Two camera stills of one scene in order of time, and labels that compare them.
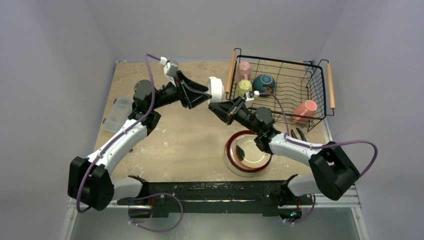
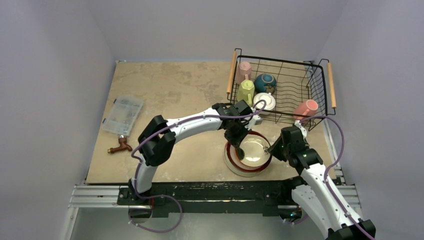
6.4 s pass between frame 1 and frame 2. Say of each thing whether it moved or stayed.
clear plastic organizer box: stayed
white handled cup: moved
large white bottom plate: stayed
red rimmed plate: stayed
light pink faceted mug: stayed
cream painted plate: moved
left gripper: moved
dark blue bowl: stayed
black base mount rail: stayed
